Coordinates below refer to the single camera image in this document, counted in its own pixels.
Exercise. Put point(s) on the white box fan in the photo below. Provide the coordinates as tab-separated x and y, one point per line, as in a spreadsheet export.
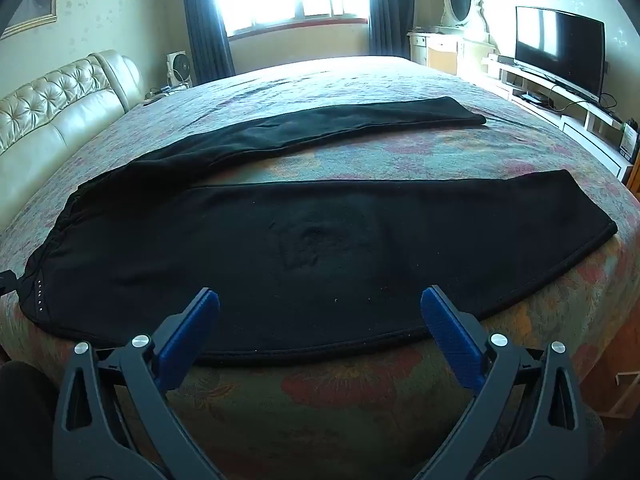
176	66

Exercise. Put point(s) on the beige tufted leather headboard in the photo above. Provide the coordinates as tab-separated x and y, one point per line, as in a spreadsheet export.
50	105

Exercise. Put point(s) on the white vanity table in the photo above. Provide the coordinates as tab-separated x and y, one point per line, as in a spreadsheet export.
442	50

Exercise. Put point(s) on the black flat television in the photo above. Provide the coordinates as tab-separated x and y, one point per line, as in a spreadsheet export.
557	50

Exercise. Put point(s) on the white television stand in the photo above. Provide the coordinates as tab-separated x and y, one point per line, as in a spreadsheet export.
580	120

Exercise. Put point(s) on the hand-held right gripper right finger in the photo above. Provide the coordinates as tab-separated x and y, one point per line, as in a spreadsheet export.
450	330

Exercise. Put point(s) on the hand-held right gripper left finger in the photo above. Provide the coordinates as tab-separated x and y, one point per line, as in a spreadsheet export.
192	330

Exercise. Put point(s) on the person's dark clothing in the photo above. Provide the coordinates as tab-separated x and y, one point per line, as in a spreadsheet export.
22	420

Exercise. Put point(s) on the floral bedspread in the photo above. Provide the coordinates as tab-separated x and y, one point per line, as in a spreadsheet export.
400	145

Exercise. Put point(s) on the small printed box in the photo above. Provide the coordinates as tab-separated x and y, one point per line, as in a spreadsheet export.
629	142

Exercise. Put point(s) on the black pants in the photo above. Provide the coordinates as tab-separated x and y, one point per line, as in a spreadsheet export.
300	240

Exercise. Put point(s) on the brown wooden drawer cabinet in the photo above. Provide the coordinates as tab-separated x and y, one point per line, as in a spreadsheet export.
633	180

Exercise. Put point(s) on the dark blue curtain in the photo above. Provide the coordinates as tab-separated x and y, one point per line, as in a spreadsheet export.
390	5
205	20

